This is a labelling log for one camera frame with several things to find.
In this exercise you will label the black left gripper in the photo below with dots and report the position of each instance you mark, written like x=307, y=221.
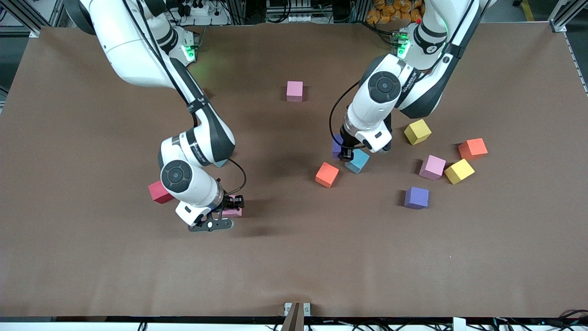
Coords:
x=346, y=140

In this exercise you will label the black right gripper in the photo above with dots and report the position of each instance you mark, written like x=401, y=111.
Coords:
x=229, y=202

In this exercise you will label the pink foam cube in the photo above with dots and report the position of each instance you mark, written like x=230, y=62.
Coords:
x=234, y=213
x=294, y=89
x=432, y=166

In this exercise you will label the purple foam cube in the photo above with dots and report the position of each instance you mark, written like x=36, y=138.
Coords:
x=336, y=146
x=416, y=197

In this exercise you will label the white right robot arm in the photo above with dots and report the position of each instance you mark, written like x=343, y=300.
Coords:
x=195, y=184

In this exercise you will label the blue foam cube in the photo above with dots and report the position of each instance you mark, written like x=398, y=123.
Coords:
x=223, y=162
x=361, y=162

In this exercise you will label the orange foam cube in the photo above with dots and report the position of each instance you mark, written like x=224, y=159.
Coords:
x=472, y=148
x=326, y=174

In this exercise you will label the yellow foam cube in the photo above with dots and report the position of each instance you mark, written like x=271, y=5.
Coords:
x=458, y=171
x=417, y=131

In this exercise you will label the red foam cube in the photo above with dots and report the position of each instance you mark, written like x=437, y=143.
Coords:
x=157, y=193

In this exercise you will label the brown paper table cover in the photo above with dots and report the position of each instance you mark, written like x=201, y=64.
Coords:
x=294, y=257

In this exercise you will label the bag of orange objects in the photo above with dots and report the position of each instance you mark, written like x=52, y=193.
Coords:
x=395, y=11

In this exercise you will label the white equipment box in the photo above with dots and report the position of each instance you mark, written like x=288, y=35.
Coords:
x=289, y=11

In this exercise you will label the white power strip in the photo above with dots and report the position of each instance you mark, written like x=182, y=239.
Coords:
x=202, y=9

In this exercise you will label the metal mounting bracket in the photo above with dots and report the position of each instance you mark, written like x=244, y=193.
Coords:
x=307, y=309

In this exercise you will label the grey camera pole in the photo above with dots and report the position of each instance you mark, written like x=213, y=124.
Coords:
x=293, y=319

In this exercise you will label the aluminium frame profile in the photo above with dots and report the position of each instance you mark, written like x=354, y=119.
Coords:
x=562, y=20
x=18, y=14

